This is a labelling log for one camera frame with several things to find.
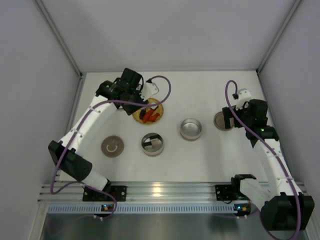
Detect black sea cucumber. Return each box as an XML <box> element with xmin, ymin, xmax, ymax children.
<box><xmin>139</xmin><ymin>108</ymin><xmax>147</xmax><ymax>120</ymax></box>

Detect red sausage piece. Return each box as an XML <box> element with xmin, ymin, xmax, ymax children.
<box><xmin>147</xmin><ymin>112</ymin><xmax>161</xmax><ymax>123</ymax></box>
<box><xmin>142</xmin><ymin>110</ymin><xmax>154</xmax><ymax>123</ymax></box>

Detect white sushi roll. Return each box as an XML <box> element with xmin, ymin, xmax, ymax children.
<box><xmin>142</xmin><ymin>140</ymin><xmax>153</xmax><ymax>150</ymax></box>

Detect salmon sushi roll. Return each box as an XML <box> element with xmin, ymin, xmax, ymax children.
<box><xmin>149</xmin><ymin>134</ymin><xmax>162</xmax><ymax>148</ymax></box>

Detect metal tongs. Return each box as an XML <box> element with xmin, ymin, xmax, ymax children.
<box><xmin>140</xmin><ymin>105</ymin><xmax>158</xmax><ymax>112</ymax></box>

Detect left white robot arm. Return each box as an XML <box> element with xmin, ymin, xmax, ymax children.
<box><xmin>48</xmin><ymin>68</ymin><xmax>146</xmax><ymax>193</ymax></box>

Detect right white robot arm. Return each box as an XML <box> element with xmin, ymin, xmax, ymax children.
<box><xmin>222</xmin><ymin>99</ymin><xmax>315</xmax><ymax>231</ymax></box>

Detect brown lid right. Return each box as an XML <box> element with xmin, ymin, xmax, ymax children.
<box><xmin>213</xmin><ymin>111</ymin><xmax>235</xmax><ymax>131</ymax></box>

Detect round bamboo tray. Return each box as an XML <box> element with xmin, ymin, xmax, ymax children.
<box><xmin>132</xmin><ymin>104</ymin><xmax>164</xmax><ymax>125</ymax></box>

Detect right round metal tin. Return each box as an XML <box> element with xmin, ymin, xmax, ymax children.
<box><xmin>179</xmin><ymin>118</ymin><xmax>202</xmax><ymax>141</ymax></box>

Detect round metal tin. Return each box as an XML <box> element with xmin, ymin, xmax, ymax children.
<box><xmin>179</xmin><ymin>118</ymin><xmax>202</xmax><ymax>141</ymax></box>
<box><xmin>141</xmin><ymin>132</ymin><xmax>165</xmax><ymax>157</ymax></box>

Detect brown smiley lid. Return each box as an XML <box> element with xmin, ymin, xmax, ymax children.
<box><xmin>101</xmin><ymin>135</ymin><xmax>125</xmax><ymax>158</ymax></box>

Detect left round metal tin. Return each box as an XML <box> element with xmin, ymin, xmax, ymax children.
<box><xmin>141</xmin><ymin>132</ymin><xmax>165</xmax><ymax>157</ymax></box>

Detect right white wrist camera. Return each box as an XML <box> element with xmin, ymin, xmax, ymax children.
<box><xmin>232</xmin><ymin>88</ymin><xmax>252</xmax><ymax>111</ymax></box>

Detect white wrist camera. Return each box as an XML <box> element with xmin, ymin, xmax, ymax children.
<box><xmin>140</xmin><ymin>82</ymin><xmax>160</xmax><ymax>100</ymax></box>
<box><xmin>232</xmin><ymin>88</ymin><xmax>252</xmax><ymax>111</ymax></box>

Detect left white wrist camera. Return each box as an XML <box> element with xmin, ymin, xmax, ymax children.
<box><xmin>140</xmin><ymin>82</ymin><xmax>160</xmax><ymax>100</ymax></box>

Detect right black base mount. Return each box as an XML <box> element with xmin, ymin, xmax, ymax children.
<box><xmin>215</xmin><ymin>174</ymin><xmax>256</xmax><ymax>203</ymax></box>

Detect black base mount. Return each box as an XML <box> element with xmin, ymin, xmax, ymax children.
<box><xmin>215</xmin><ymin>174</ymin><xmax>256</xmax><ymax>203</ymax></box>
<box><xmin>82</xmin><ymin>183</ymin><xmax>128</xmax><ymax>202</ymax></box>

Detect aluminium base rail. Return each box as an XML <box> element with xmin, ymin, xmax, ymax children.
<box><xmin>37</xmin><ymin>181</ymin><xmax>307</xmax><ymax>204</ymax></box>

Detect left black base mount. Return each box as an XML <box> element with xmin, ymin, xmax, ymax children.
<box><xmin>82</xmin><ymin>183</ymin><xmax>128</xmax><ymax>202</ymax></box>

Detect slotted cable duct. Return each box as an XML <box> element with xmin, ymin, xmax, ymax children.
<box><xmin>47</xmin><ymin>203</ymin><xmax>250</xmax><ymax>214</ymax></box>

